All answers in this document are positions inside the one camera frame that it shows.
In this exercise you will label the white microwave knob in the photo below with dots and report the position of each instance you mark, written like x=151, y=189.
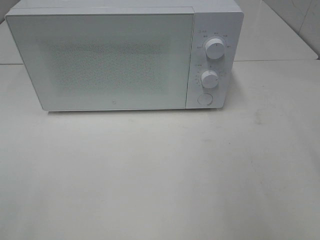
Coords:
x=209, y=79
x=215, y=48

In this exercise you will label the round white door release button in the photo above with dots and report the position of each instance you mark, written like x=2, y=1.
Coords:
x=205, y=99

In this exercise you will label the white microwave door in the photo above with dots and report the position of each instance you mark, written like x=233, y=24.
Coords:
x=106, y=62

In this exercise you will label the white microwave oven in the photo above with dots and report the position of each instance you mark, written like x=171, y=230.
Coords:
x=211, y=18

